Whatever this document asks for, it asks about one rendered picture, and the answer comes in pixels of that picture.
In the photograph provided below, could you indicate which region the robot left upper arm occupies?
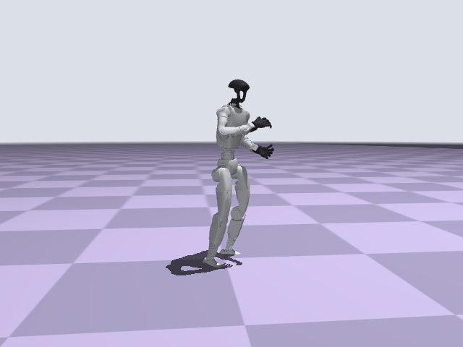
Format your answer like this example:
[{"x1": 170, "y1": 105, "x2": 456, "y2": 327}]
[{"x1": 240, "y1": 111, "x2": 250, "y2": 144}]

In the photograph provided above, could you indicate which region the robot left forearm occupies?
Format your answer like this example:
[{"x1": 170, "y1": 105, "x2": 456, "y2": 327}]
[{"x1": 242, "y1": 137, "x2": 259, "y2": 152}]

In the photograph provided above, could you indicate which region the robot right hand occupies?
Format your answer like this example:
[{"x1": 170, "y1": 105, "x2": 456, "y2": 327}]
[{"x1": 250, "y1": 117, "x2": 272, "y2": 132}]

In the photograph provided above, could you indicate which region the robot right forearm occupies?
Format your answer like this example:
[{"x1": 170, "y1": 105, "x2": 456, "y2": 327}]
[{"x1": 220, "y1": 122, "x2": 255, "y2": 137}]

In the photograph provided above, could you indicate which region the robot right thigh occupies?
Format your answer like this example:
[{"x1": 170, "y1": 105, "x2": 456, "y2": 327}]
[{"x1": 212, "y1": 165, "x2": 232, "y2": 226}]

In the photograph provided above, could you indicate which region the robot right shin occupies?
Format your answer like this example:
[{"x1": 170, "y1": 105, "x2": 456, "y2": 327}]
[{"x1": 207, "y1": 214, "x2": 226, "y2": 260}]

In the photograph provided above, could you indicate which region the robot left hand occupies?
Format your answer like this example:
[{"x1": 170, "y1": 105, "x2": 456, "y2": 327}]
[{"x1": 253, "y1": 145, "x2": 274, "y2": 159}]

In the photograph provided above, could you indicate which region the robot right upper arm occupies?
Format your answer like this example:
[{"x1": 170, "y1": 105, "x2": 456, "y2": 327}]
[{"x1": 216, "y1": 106, "x2": 230, "y2": 140}]

